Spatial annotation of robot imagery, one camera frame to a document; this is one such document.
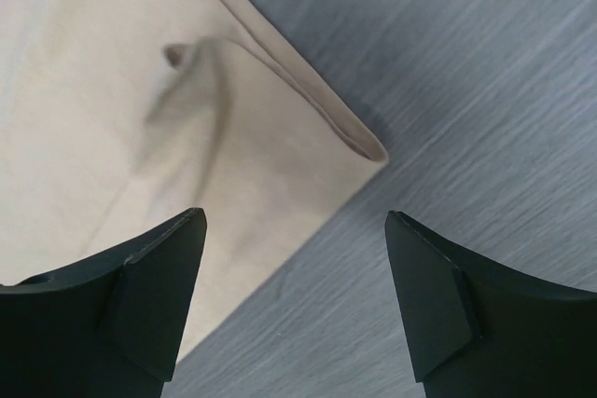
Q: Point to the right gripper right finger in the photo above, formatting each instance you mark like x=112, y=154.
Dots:
x=476, y=328

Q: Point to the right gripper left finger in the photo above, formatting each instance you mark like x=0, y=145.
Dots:
x=109, y=325

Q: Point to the beige t shirt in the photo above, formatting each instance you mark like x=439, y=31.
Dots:
x=119, y=114

